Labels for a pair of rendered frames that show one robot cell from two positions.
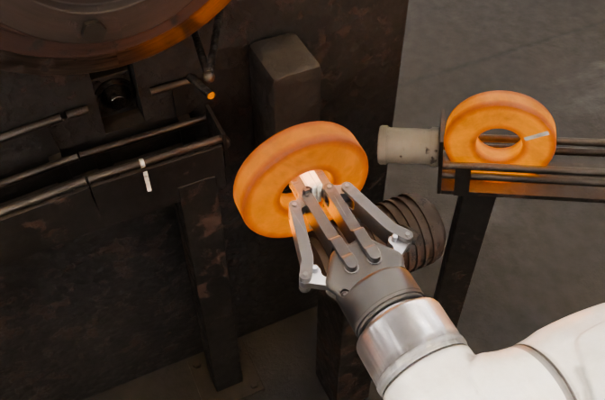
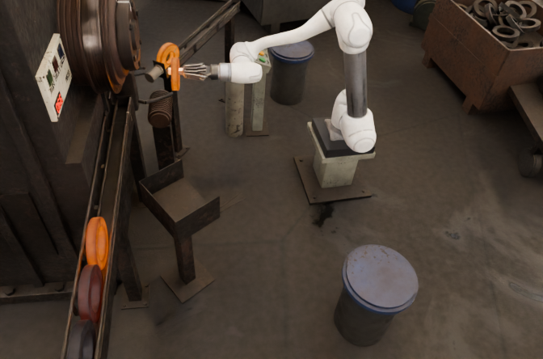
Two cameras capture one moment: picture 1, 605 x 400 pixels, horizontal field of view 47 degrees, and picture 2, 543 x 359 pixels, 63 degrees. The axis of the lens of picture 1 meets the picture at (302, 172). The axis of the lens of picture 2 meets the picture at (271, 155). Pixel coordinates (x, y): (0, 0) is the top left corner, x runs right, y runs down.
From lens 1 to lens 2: 1.75 m
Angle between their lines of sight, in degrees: 51
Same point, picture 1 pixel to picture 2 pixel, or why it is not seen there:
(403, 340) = (226, 67)
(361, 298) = (214, 70)
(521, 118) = (171, 47)
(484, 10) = not seen: hidden behind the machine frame
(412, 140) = (156, 69)
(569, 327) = (234, 52)
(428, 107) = not seen: hidden behind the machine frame
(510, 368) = (238, 59)
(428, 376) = (234, 66)
